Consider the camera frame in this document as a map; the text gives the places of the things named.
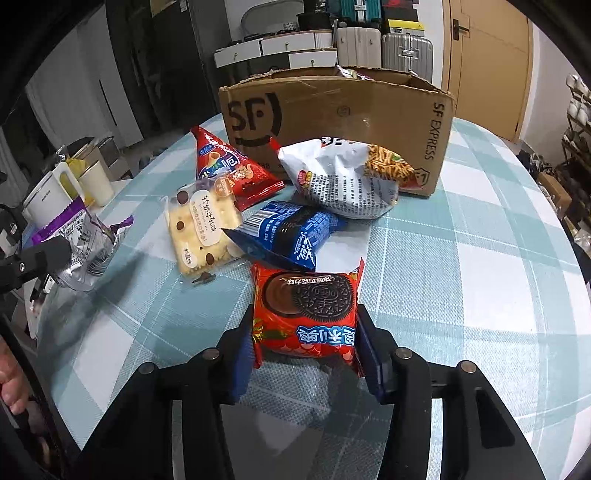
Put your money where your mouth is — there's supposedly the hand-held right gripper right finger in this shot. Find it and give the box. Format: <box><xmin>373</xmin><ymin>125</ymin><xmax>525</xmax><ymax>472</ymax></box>
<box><xmin>355</xmin><ymin>305</ymin><xmax>548</xmax><ymax>480</ymax></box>

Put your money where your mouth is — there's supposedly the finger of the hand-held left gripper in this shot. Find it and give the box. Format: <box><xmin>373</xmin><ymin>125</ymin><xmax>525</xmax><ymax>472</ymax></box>
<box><xmin>0</xmin><ymin>237</ymin><xmax>74</xmax><ymax>296</ymax></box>
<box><xmin>0</xmin><ymin>205</ymin><xmax>29</xmax><ymax>245</ymax></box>

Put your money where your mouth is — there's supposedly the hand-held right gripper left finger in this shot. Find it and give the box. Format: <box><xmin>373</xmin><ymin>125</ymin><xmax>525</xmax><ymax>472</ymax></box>
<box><xmin>76</xmin><ymin>318</ymin><xmax>254</xmax><ymax>480</ymax></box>

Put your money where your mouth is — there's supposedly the large purple snack packet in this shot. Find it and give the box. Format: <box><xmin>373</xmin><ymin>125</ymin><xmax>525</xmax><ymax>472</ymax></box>
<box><xmin>31</xmin><ymin>210</ymin><xmax>134</xmax><ymax>291</ymax></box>

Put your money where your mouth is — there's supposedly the red cookie packet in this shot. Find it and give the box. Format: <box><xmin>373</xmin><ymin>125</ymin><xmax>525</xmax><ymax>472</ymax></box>
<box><xmin>250</xmin><ymin>258</ymin><xmax>365</xmax><ymax>377</ymax></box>

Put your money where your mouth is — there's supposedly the cream cracker packet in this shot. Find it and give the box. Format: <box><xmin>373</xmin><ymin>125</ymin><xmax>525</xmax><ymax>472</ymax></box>
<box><xmin>164</xmin><ymin>178</ymin><xmax>245</xmax><ymax>278</ymax></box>

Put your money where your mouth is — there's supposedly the blue cookie packet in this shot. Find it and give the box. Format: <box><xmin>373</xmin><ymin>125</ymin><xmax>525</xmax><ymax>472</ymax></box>
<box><xmin>222</xmin><ymin>199</ymin><xmax>348</xmax><ymax>271</ymax></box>

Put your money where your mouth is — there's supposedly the white noodle snack bag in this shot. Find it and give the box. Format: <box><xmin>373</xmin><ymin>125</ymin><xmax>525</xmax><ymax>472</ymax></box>
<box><xmin>277</xmin><ymin>137</ymin><xmax>416</xmax><ymax>217</ymax></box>

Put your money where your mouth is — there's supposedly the red triangular snack packet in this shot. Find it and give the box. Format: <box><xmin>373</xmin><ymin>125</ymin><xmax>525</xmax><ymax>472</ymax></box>
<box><xmin>191</xmin><ymin>126</ymin><xmax>286</xmax><ymax>210</ymax></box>

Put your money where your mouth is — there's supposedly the brown cardboard box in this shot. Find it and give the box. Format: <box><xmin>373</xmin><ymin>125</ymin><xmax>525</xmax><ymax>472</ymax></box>
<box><xmin>218</xmin><ymin>66</ymin><xmax>455</xmax><ymax>197</ymax></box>

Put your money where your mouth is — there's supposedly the person's left hand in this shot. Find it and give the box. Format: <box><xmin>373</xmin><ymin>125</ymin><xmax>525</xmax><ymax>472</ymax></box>
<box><xmin>0</xmin><ymin>339</ymin><xmax>28</xmax><ymax>416</ymax></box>

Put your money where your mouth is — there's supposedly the white kettle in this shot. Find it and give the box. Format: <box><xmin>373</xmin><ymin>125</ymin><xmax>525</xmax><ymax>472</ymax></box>
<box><xmin>22</xmin><ymin>161</ymin><xmax>75</xmax><ymax>227</ymax></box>

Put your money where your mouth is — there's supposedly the yellow bag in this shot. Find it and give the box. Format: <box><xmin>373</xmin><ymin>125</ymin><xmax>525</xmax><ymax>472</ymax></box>
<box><xmin>65</xmin><ymin>154</ymin><xmax>89</xmax><ymax>195</ymax></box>

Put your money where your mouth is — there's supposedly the cream tumbler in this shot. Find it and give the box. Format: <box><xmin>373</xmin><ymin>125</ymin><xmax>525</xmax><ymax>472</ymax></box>
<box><xmin>78</xmin><ymin>161</ymin><xmax>115</xmax><ymax>206</ymax></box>

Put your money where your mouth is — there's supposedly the white grey container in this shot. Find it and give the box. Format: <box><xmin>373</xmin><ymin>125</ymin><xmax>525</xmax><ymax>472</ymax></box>
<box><xmin>69</xmin><ymin>136</ymin><xmax>123</xmax><ymax>181</ymax></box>

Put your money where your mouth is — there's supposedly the dark grey fridge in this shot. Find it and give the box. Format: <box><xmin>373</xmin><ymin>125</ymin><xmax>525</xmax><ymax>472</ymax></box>
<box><xmin>152</xmin><ymin>0</ymin><xmax>220</xmax><ymax>136</ymax></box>

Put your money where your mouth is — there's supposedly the small brown box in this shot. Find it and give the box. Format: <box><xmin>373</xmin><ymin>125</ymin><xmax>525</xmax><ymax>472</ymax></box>
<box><xmin>538</xmin><ymin>171</ymin><xmax>573</xmax><ymax>217</ymax></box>

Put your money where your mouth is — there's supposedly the white drawer cabinet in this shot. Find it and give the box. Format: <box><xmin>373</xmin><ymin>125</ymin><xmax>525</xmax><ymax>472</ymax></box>
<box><xmin>288</xmin><ymin>50</ymin><xmax>338</xmax><ymax>70</ymax></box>

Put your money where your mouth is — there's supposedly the silver suitcase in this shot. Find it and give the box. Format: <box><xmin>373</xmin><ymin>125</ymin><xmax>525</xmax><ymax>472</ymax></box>
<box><xmin>382</xmin><ymin>32</ymin><xmax>434</xmax><ymax>79</ymax></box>

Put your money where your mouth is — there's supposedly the white desk with drawers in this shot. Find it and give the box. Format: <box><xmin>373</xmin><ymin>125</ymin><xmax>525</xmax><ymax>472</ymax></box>
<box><xmin>213</xmin><ymin>30</ymin><xmax>340</xmax><ymax>71</ymax></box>

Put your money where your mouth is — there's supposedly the beige suitcase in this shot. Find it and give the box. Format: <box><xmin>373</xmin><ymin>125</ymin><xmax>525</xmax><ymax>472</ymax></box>
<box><xmin>335</xmin><ymin>27</ymin><xmax>383</xmax><ymax>69</ymax></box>

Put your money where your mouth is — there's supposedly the wooden door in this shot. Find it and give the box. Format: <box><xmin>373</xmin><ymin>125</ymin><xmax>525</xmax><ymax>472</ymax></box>
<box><xmin>442</xmin><ymin>0</ymin><xmax>534</xmax><ymax>141</ymax></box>

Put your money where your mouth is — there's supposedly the grey arched mirror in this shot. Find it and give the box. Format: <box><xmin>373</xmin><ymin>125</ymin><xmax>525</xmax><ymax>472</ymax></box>
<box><xmin>240</xmin><ymin>0</ymin><xmax>305</xmax><ymax>36</ymax></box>

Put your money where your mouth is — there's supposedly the shoe rack with shoes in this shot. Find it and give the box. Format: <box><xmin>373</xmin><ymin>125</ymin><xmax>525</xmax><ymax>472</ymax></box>
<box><xmin>563</xmin><ymin>74</ymin><xmax>591</xmax><ymax>204</ymax></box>

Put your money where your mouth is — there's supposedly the yellow black shoe box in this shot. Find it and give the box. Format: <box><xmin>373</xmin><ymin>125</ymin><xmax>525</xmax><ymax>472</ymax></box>
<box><xmin>385</xmin><ymin>18</ymin><xmax>426</xmax><ymax>36</ymax></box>

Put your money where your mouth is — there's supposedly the black storage bag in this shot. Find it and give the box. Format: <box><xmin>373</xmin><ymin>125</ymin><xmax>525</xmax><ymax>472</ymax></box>
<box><xmin>295</xmin><ymin>11</ymin><xmax>336</xmax><ymax>33</ymax></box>

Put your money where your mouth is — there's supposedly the teal suitcase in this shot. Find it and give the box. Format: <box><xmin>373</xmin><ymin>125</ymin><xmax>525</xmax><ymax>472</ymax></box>
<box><xmin>339</xmin><ymin>0</ymin><xmax>382</xmax><ymax>24</ymax></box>

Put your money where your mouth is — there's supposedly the black red shoe box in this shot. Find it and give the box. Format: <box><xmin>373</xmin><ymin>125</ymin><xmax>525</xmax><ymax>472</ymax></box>
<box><xmin>383</xmin><ymin>0</ymin><xmax>421</xmax><ymax>19</ymax></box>

